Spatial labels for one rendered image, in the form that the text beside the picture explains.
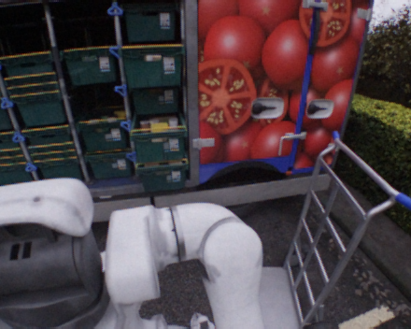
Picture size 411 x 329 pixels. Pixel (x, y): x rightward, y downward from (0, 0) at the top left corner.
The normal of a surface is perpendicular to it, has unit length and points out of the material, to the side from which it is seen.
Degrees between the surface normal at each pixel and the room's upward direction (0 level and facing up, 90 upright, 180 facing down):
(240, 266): 58
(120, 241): 6
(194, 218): 22
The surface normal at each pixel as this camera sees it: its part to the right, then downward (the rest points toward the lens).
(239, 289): 0.25, 0.03
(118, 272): 0.14, -0.52
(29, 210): 0.17, -0.71
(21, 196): 0.02, -0.89
